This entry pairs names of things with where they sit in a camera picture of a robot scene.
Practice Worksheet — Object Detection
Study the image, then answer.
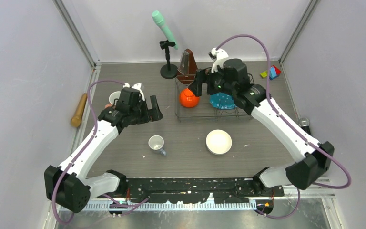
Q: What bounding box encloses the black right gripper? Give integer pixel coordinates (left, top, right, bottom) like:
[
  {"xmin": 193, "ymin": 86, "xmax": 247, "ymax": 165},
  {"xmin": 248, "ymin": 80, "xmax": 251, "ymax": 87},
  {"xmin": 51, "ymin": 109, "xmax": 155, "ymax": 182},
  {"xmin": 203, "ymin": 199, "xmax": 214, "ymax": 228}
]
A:
[{"xmin": 188, "ymin": 64, "xmax": 235, "ymax": 98}]

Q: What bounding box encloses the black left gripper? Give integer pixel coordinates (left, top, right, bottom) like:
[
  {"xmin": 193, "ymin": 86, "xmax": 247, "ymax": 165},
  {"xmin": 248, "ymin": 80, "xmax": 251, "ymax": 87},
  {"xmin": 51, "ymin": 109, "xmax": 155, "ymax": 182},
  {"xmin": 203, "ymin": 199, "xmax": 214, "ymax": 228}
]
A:
[{"xmin": 129, "ymin": 95, "xmax": 163, "ymax": 125}]

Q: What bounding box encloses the orange bowl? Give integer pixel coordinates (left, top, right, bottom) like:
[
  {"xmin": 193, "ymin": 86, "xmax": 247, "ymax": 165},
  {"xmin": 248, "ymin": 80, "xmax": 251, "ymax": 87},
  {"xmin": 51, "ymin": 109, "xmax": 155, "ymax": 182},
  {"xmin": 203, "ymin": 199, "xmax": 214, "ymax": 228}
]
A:
[{"xmin": 179, "ymin": 88, "xmax": 200, "ymax": 108}]

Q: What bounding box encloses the grey printed mug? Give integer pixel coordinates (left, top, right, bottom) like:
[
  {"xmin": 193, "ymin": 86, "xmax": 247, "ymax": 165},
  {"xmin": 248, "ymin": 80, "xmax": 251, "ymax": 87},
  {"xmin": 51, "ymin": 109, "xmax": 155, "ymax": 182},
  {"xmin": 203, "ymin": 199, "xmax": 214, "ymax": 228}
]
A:
[{"xmin": 148, "ymin": 135, "xmax": 167, "ymax": 156}]

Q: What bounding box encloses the blue dotted plate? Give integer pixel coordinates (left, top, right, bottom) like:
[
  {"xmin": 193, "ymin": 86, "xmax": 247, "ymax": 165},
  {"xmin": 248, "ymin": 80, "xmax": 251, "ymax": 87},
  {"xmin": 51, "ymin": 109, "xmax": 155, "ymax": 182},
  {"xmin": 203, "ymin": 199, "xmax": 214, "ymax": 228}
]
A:
[{"xmin": 209, "ymin": 93, "xmax": 236, "ymax": 110}]

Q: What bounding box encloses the pink floral mug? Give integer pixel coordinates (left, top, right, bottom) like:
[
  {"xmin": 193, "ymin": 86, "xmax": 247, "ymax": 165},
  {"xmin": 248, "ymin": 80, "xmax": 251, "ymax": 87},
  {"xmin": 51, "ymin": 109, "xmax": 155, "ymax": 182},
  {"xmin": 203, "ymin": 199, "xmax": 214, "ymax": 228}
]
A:
[{"xmin": 104, "ymin": 91, "xmax": 121, "ymax": 108}]

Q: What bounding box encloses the white bowl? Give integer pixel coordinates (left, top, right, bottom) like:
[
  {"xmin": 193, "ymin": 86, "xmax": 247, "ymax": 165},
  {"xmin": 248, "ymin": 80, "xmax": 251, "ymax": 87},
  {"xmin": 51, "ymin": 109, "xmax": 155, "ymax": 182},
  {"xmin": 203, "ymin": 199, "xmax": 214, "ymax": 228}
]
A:
[{"xmin": 205, "ymin": 129, "xmax": 232, "ymax": 156}]

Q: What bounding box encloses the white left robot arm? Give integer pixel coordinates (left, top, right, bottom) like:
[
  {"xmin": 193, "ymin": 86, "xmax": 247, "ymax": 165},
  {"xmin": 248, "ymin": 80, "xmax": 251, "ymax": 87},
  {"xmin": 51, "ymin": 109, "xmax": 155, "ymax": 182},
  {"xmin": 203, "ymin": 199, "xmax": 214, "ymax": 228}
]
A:
[{"xmin": 44, "ymin": 86, "xmax": 163, "ymax": 213}]

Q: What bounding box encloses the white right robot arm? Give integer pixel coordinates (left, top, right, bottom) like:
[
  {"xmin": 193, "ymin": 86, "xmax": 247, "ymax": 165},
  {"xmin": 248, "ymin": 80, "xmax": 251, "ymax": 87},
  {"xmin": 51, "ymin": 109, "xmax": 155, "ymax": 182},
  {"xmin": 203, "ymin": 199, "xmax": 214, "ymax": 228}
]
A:
[{"xmin": 188, "ymin": 59, "xmax": 334, "ymax": 196}]

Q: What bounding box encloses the brown wooden metronome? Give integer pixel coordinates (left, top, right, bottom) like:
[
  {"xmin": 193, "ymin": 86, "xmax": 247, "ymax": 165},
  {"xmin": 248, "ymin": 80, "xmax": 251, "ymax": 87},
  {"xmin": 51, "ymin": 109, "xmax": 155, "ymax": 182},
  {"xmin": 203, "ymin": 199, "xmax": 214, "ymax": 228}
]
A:
[{"xmin": 177, "ymin": 49, "xmax": 198, "ymax": 85}]

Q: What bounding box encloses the black microphone stand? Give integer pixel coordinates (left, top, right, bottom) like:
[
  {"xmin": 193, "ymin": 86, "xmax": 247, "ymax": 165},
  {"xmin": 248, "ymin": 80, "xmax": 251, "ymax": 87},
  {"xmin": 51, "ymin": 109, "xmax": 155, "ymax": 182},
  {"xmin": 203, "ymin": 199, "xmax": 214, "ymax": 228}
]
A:
[{"xmin": 159, "ymin": 40, "xmax": 178, "ymax": 79}]

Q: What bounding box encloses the mint green microphone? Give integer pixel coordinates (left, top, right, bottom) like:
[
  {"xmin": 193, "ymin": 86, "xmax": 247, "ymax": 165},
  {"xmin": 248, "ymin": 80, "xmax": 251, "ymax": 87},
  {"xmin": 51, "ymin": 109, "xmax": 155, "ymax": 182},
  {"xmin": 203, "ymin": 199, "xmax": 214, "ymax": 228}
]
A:
[{"xmin": 152, "ymin": 10, "xmax": 179, "ymax": 50}]

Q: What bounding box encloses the wooden rolling pin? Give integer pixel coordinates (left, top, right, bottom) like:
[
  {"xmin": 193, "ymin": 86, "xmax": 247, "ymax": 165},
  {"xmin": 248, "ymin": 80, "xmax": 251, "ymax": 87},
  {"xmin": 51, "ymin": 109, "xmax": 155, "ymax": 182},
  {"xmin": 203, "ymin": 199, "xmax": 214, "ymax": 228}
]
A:
[{"xmin": 71, "ymin": 93, "xmax": 87, "ymax": 127}]

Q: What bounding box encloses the colourful toy block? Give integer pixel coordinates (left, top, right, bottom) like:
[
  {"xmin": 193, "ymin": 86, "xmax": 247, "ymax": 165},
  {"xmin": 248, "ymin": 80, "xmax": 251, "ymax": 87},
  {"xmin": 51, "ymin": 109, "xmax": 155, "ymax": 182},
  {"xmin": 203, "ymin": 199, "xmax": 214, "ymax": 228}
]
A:
[{"xmin": 260, "ymin": 65, "xmax": 281, "ymax": 80}]

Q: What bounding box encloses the black handheld microphone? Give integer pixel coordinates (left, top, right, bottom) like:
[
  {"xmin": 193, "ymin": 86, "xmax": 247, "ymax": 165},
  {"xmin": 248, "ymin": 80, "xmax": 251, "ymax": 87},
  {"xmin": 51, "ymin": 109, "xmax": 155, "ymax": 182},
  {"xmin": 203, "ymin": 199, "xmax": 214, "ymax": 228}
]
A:
[{"xmin": 298, "ymin": 117, "xmax": 311, "ymax": 135}]

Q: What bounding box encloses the black wire dish rack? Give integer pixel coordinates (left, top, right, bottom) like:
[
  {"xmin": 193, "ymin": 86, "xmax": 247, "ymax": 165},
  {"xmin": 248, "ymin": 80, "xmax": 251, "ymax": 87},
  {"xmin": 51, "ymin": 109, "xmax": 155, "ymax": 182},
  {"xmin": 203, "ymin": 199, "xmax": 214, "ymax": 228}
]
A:
[{"xmin": 175, "ymin": 79, "xmax": 251, "ymax": 121}]

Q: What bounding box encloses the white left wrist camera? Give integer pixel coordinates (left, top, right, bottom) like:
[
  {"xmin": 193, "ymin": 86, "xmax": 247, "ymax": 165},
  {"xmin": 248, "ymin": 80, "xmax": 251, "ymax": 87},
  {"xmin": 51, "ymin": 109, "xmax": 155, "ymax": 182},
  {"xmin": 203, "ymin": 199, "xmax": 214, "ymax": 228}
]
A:
[{"xmin": 123, "ymin": 83, "xmax": 145, "ymax": 101}]

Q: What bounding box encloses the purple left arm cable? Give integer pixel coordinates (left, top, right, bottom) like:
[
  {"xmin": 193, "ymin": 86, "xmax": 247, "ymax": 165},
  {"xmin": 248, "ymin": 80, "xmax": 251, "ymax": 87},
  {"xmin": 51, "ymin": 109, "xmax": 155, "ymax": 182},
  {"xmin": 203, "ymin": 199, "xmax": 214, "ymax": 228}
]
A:
[{"xmin": 51, "ymin": 79, "xmax": 149, "ymax": 226}]

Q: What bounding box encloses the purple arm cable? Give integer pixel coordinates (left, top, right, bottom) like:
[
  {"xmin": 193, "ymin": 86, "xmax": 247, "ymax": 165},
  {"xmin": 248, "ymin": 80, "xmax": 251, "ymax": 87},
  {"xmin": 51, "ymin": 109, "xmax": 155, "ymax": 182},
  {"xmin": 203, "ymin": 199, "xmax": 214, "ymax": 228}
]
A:
[
  {"xmin": 216, "ymin": 34, "xmax": 352, "ymax": 220},
  {"xmin": 51, "ymin": 79, "xmax": 149, "ymax": 226}
]

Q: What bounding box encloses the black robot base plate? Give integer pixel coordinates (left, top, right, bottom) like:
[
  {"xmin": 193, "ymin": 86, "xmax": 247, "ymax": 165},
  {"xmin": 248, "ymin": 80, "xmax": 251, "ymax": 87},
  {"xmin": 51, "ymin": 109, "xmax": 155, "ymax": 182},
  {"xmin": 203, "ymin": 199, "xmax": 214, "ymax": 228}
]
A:
[{"xmin": 107, "ymin": 177, "xmax": 284, "ymax": 204}]

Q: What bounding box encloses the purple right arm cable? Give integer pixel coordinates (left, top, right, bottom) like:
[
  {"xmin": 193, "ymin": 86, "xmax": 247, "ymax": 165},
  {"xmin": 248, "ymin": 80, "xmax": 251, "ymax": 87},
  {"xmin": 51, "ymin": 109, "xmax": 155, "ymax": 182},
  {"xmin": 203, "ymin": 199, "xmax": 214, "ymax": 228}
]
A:
[{"xmin": 216, "ymin": 34, "xmax": 352, "ymax": 220}]

